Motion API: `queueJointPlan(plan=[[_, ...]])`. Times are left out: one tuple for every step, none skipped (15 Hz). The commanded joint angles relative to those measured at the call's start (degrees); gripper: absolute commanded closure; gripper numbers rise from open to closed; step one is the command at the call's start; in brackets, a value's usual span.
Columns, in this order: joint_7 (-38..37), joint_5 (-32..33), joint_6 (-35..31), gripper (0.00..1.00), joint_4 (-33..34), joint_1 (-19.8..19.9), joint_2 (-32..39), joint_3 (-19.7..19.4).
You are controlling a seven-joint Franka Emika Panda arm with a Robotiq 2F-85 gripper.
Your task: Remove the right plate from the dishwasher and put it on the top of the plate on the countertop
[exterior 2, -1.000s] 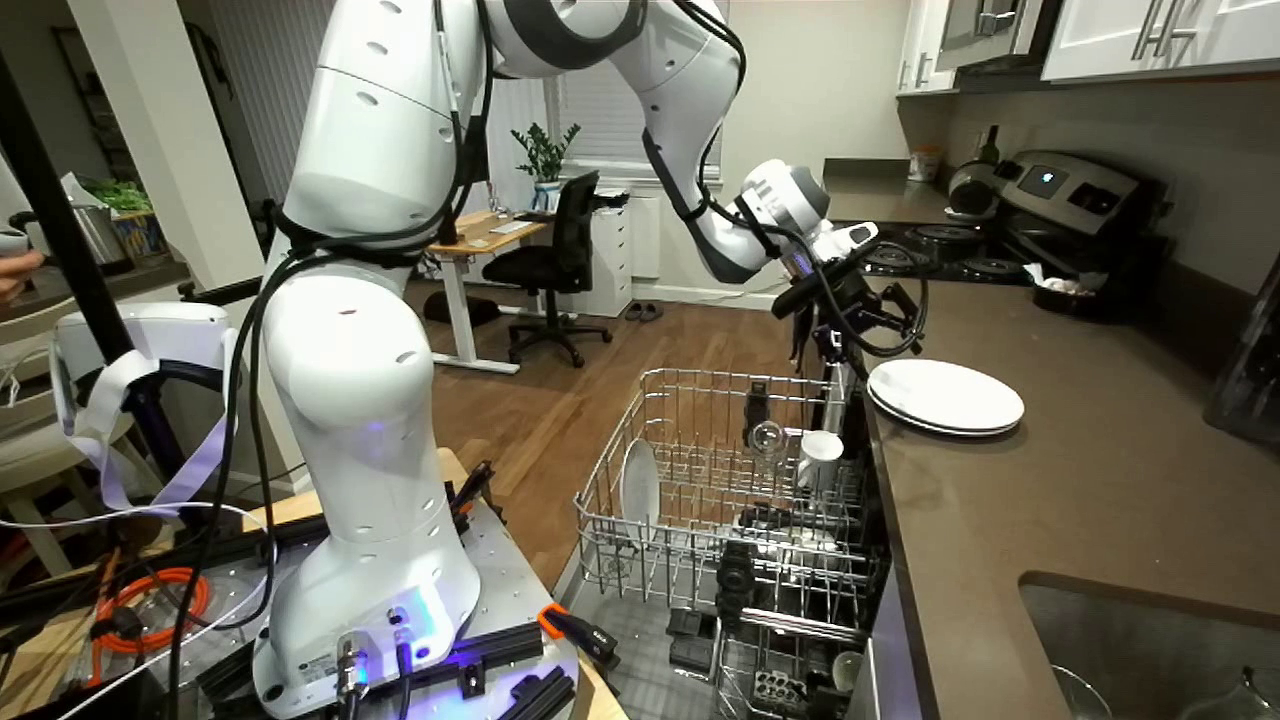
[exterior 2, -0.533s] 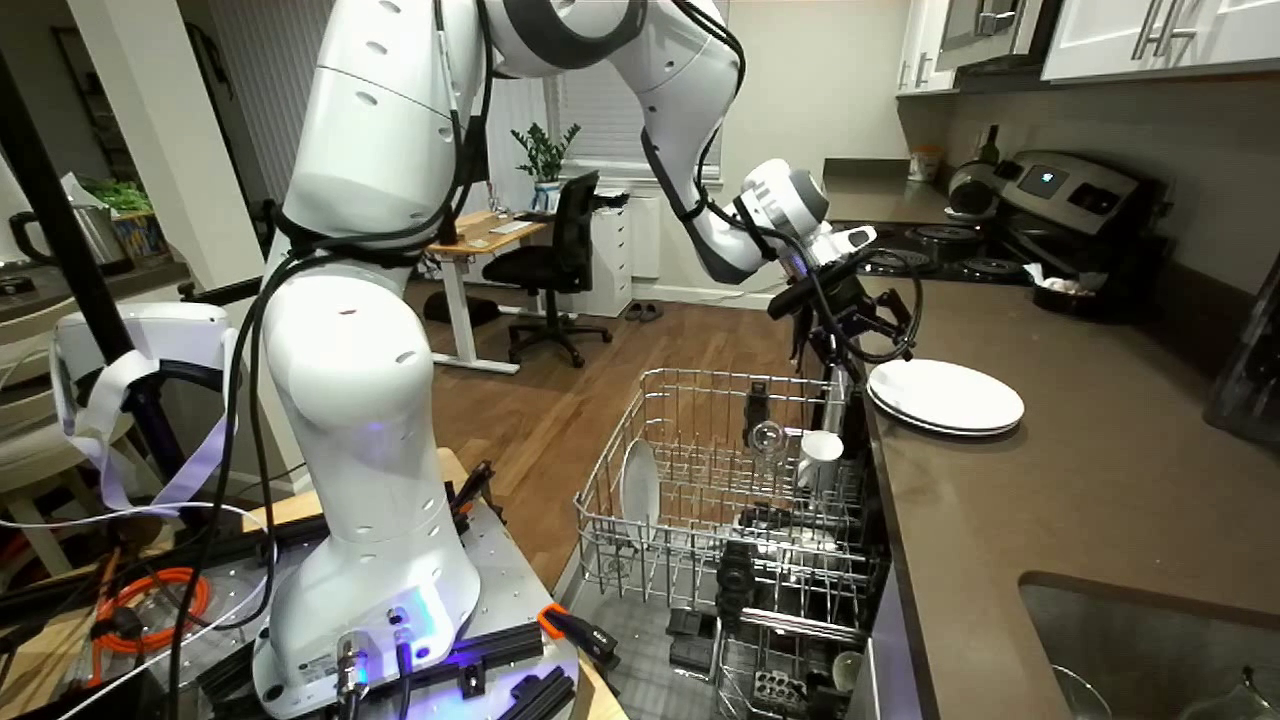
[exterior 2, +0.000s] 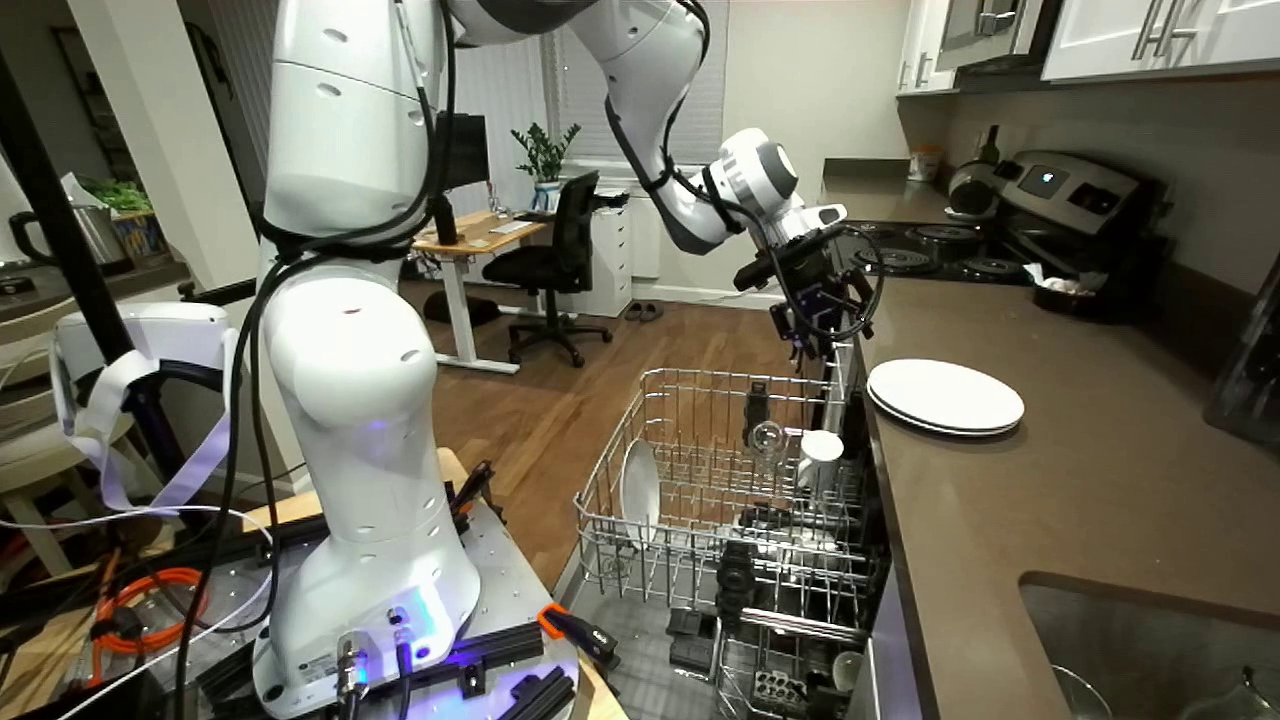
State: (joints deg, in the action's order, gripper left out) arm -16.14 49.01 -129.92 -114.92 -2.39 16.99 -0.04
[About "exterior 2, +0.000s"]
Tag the dark over-range microwave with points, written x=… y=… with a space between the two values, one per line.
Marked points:
x=992 y=29

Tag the black camera stand pole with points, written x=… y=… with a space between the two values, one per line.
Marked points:
x=67 y=255

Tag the black dish with white paper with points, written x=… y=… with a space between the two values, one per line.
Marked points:
x=1080 y=292

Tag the wooden top desk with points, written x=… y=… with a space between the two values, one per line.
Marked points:
x=481 y=233

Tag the white drawer unit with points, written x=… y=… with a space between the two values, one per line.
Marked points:
x=611 y=260

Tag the metal dish rack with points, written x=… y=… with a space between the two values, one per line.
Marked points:
x=642 y=666

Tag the green potted plant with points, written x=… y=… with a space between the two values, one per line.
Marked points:
x=546 y=154

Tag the black computer monitor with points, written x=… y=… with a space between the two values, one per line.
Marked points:
x=464 y=144

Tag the black office chair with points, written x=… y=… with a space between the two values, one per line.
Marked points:
x=565 y=246

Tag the steel kitchen sink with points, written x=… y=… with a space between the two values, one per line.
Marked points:
x=1145 y=647

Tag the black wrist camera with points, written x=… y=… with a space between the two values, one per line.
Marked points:
x=753 y=271

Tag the white upper wall cabinet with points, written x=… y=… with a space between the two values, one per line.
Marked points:
x=923 y=45
x=1161 y=35

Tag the clear drinking glass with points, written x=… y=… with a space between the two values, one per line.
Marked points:
x=764 y=438
x=1233 y=701
x=1080 y=695

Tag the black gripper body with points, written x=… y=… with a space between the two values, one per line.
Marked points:
x=825 y=282

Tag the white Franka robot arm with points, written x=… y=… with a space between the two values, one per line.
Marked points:
x=362 y=386

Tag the black clamp bar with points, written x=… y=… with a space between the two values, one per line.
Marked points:
x=512 y=695

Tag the white cup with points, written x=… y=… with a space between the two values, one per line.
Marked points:
x=822 y=453

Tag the black cutlery basket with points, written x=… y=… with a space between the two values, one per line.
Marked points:
x=737 y=580

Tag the black steel kitchen stove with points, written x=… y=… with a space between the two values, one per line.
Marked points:
x=1065 y=192

